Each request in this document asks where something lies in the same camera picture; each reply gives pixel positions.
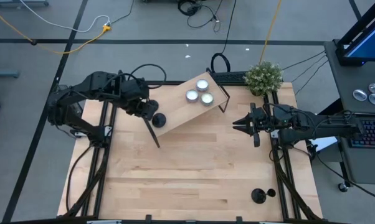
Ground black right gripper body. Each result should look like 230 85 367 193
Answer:
252 103 274 148

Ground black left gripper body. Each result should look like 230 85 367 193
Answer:
126 90 151 121

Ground black candlestick holder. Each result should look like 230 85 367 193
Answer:
149 99 167 128
251 188 277 205

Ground patterned tealight candle holder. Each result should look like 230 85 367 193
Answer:
200 92 214 106
196 78 209 92
186 89 199 103

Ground wooden riser shelf, black legs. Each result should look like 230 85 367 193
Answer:
136 72 231 149

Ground potted green plant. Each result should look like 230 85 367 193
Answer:
243 60 284 97

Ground white paper sheet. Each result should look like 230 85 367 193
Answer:
308 135 338 152

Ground grey side cart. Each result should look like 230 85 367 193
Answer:
323 40 375 185

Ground backlit black keyboard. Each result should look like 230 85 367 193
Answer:
349 119 375 149

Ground grey furniture foot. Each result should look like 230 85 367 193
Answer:
0 70 21 78
0 0 50 7

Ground black monitor with blue screen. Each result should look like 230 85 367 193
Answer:
335 0 375 67

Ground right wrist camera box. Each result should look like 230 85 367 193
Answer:
258 108 271 123

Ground black aluminium table frame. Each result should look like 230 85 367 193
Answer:
57 70 325 224

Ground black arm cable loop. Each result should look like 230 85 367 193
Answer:
125 63 168 91

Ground yellow extension cable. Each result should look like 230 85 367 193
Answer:
0 4 113 55

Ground thin black cable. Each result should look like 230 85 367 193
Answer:
301 58 330 90
292 55 328 83
280 50 327 71

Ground yellow hanging cable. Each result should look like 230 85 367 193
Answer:
258 0 283 65

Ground black cable on table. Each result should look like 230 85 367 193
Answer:
65 144 93 213

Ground white floor cable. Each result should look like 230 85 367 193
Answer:
19 0 111 33

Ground black coiled floor cable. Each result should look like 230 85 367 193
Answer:
177 0 222 34

